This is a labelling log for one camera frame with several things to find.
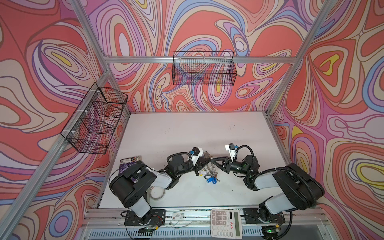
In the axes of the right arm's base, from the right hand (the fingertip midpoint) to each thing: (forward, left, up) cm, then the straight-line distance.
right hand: (213, 165), depth 78 cm
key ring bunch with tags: (+1, +1, -12) cm, 12 cm away
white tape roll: (-10, +31, -11) cm, 35 cm away
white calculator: (-25, -4, -11) cm, 28 cm away
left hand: (+1, +1, +2) cm, 2 cm away
